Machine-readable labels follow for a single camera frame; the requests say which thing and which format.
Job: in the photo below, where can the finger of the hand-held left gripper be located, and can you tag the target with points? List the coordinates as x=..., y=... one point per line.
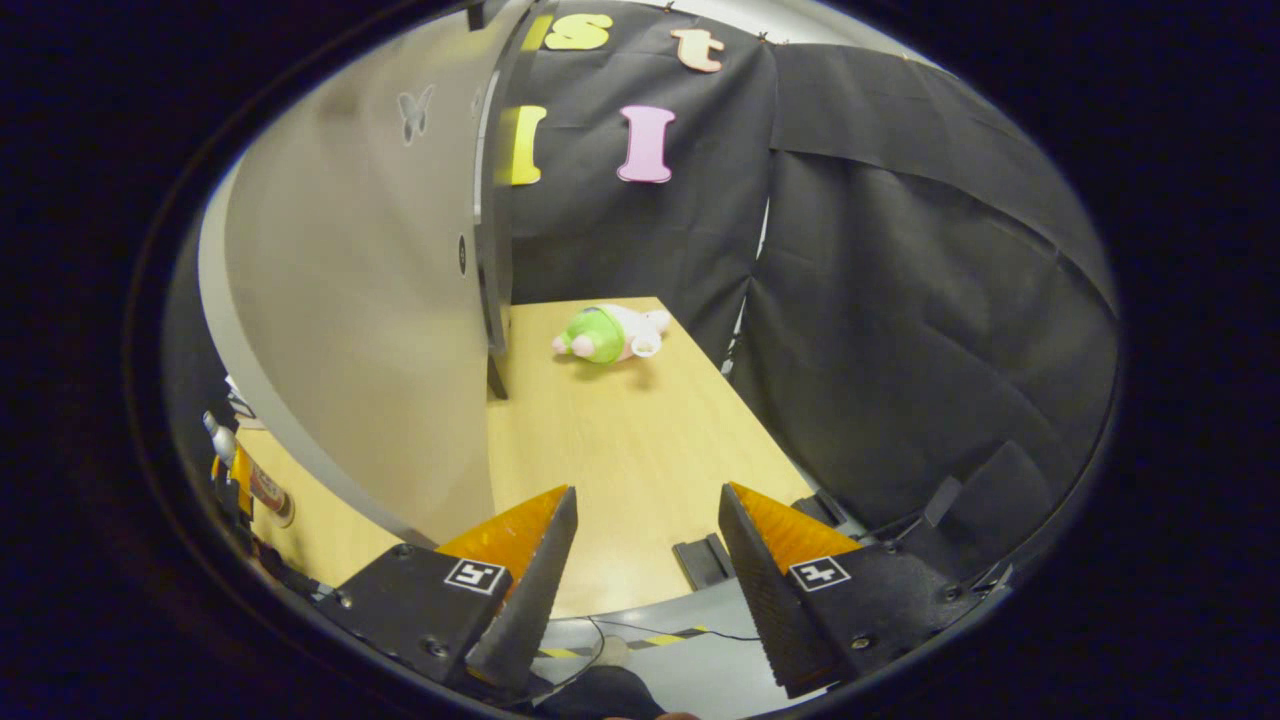
x=241, y=480

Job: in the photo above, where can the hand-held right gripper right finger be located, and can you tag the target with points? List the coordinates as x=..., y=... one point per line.
x=765, y=600

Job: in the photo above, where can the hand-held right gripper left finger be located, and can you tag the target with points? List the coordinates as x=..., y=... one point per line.
x=535, y=600

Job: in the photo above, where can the pink label bottle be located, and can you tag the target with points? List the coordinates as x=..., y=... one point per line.
x=270, y=492

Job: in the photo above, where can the grey cabinet door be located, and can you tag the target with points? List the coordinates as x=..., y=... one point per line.
x=370, y=300

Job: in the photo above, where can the grey cabinet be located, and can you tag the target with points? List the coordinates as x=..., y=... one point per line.
x=495, y=280

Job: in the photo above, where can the yellow black floor tape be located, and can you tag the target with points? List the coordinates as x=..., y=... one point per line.
x=560, y=653

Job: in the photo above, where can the black table clamp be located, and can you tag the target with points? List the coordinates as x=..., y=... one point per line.
x=700, y=560
x=820, y=508

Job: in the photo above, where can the person's dark trousers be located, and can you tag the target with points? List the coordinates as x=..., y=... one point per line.
x=600, y=695

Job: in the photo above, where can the green plush toy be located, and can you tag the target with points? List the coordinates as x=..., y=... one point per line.
x=600, y=335

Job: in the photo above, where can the black backdrop cloth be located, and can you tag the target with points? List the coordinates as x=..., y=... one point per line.
x=900, y=300

